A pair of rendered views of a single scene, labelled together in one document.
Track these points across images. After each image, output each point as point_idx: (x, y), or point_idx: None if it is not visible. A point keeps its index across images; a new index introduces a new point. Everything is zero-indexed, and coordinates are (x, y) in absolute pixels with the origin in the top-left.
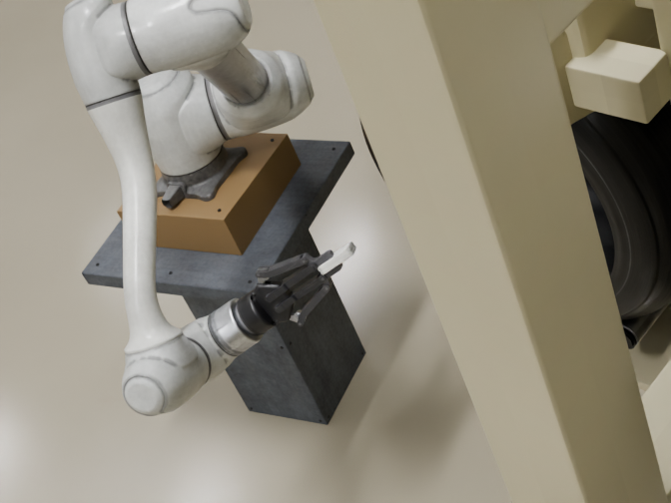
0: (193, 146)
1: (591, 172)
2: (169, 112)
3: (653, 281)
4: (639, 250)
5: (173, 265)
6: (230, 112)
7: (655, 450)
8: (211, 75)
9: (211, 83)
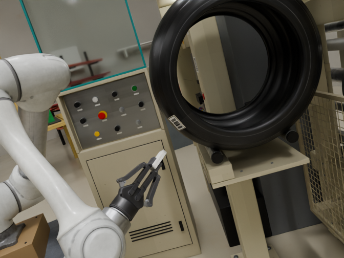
0: (1, 214)
1: (294, 19)
2: None
3: (317, 76)
4: (314, 56)
5: None
6: (26, 185)
7: None
8: (36, 129)
9: None
